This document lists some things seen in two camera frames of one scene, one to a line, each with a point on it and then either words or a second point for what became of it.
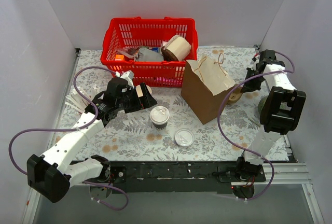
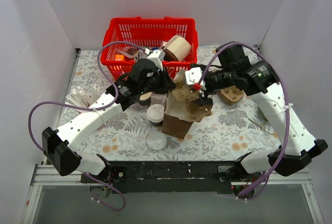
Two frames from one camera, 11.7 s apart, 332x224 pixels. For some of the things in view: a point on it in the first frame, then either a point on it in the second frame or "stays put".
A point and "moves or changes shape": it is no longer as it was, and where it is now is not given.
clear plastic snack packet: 133,53 stays put
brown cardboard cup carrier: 234,95 stays put
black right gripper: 253,76 to 203,95
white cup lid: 159,115 stays put
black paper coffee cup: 160,126 moves or changes shape
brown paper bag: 205,84 to 176,121
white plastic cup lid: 184,137 to 156,140
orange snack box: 119,57 stays put
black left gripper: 140,100 to 161,81
